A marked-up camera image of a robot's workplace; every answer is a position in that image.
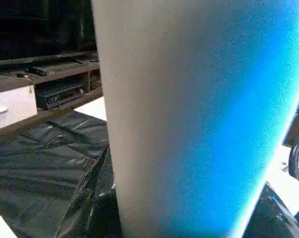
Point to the white plastic table leg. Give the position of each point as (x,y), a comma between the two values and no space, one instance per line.
(189,109)

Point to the black media player box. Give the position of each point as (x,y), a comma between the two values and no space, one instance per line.
(60,94)

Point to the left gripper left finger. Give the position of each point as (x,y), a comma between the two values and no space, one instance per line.
(97,208)

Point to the white drawer unit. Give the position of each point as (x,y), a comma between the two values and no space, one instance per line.
(11,106)

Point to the black plastic mat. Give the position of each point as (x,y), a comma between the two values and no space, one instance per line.
(35,163)

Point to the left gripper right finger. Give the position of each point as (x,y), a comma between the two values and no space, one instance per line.
(275,215)

